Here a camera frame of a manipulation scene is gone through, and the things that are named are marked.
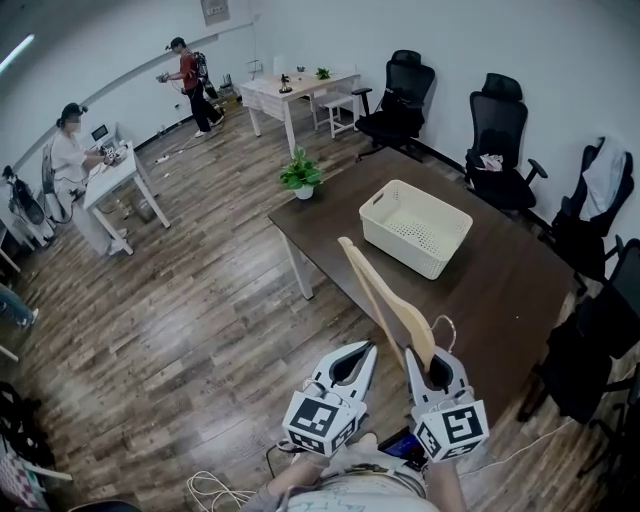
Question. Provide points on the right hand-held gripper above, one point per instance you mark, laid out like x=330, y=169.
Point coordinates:
x=452, y=430

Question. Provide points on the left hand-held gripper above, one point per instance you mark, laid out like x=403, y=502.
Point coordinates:
x=320, y=420

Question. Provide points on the wooden clothes hanger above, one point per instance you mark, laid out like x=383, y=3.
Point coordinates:
x=400, y=310

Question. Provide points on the cream plastic basket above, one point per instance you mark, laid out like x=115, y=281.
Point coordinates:
x=400, y=235

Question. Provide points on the person's left forearm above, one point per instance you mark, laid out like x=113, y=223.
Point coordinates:
x=295, y=480

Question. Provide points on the person's right forearm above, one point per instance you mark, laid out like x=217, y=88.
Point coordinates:
x=445, y=485

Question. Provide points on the person's light shoe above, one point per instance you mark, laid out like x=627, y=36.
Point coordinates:
x=364, y=441

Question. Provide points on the black device blue screen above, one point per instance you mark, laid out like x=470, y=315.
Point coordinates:
x=400, y=445

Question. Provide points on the white table leg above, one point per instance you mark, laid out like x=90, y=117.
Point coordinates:
x=299, y=265

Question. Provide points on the person's grey white clothing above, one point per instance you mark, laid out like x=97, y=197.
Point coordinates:
x=360, y=495

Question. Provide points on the black mesh office chair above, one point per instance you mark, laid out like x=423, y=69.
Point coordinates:
x=575, y=360

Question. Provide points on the green potted plant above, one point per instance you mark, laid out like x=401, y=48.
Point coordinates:
x=300, y=172

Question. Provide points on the pink crumpled cloth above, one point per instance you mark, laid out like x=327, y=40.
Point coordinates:
x=491, y=162

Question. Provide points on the white garment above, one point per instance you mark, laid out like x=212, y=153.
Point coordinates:
x=602, y=185

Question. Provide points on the white stool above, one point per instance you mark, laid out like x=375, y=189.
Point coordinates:
x=335, y=102

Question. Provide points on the light wooden desk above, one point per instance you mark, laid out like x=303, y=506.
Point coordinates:
x=300, y=87

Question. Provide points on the dark small figurine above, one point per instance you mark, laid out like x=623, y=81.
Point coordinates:
x=285, y=84

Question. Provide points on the small green desk plant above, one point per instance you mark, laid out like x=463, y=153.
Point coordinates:
x=323, y=74

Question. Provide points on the white desk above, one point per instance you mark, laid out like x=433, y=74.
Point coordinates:
x=115, y=177

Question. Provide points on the small white monitor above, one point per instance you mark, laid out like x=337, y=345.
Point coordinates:
x=101, y=132

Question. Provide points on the ceiling light strip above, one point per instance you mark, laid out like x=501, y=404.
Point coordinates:
x=15, y=55

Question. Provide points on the grey wall poster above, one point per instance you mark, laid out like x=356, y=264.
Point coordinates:
x=215, y=11

